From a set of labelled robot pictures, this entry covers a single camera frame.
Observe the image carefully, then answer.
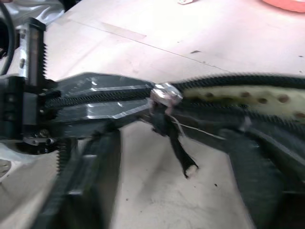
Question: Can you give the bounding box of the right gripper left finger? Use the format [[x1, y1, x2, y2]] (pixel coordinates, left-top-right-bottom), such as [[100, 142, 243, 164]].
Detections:
[[40, 125, 122, 229]]

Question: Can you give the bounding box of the pink plastic bowl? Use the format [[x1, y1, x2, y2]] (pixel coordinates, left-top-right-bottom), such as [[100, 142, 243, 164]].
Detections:
[[261, 0, 305, 13]]

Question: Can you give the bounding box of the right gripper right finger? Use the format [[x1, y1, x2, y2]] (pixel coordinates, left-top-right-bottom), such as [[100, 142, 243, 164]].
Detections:
[[221, 130, 305, 229]]

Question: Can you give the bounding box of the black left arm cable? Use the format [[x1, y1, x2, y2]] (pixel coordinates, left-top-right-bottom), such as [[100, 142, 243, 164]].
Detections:
[[0, 4, 15, 75]]

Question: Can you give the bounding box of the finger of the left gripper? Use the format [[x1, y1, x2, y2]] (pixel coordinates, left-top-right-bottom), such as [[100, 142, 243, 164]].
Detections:
[[56, 72, 156, 96], [54, 97, 151, 123]]

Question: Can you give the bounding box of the black grid pencil pouch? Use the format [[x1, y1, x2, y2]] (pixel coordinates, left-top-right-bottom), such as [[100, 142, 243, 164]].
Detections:
[[44, 73, 305, 189]]

